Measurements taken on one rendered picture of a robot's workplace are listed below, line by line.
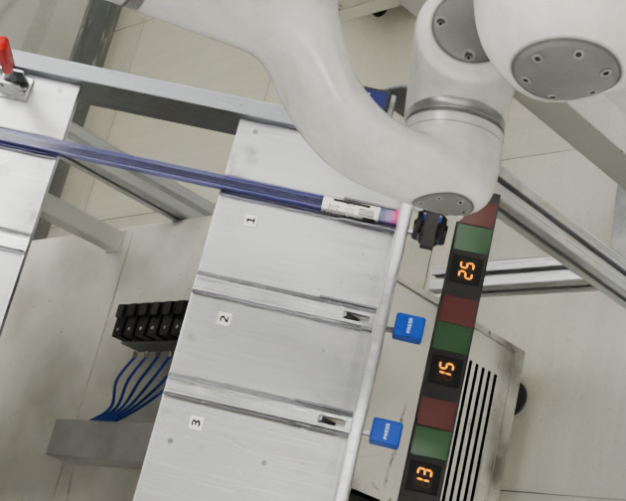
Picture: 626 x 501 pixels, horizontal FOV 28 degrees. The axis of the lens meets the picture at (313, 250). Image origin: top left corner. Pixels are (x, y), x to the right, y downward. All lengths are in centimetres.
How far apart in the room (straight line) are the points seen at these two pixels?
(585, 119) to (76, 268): 79
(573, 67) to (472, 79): 17
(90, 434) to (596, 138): 80
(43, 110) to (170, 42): 193
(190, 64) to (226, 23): 228
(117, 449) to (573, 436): 73
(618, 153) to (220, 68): 146
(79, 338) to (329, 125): 101
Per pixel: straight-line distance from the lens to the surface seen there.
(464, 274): 130
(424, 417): 126
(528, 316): 210
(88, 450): 165
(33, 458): 184
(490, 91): 93
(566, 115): 174
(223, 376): 126
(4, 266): 133
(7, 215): 135
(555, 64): 75
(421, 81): 94
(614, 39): 74
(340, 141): 90
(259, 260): 129
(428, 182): 91
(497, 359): 193
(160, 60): 330
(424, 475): 125
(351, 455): 121
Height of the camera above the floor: 159
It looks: 39 degrees down
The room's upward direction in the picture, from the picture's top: 60 degrees counter-clockwise
